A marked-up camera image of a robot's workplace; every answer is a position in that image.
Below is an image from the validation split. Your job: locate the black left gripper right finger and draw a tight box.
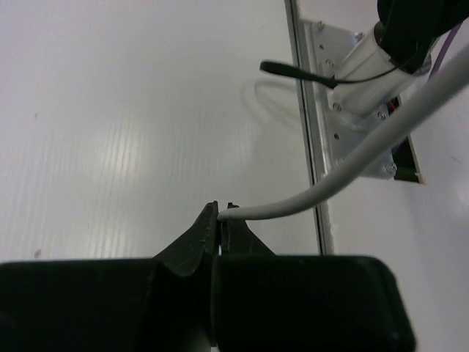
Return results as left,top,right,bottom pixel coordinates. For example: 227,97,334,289
214,220,416,351

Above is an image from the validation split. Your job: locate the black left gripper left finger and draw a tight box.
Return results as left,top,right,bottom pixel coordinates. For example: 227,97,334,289
1,202,218,351

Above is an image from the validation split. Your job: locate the grey headphone cable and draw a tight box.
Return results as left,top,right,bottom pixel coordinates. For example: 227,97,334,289
218,45,469,221

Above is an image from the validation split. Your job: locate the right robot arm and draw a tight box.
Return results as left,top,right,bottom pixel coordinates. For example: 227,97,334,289
259,1,468,115

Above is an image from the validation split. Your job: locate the aluminium table edge rail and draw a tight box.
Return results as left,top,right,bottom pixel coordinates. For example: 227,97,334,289
284,1,333,255

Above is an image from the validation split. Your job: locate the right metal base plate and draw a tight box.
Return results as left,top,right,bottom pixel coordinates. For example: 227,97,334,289
300,21,388,176

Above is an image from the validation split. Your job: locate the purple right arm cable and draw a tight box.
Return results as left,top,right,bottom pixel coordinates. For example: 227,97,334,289
426,27,461,80

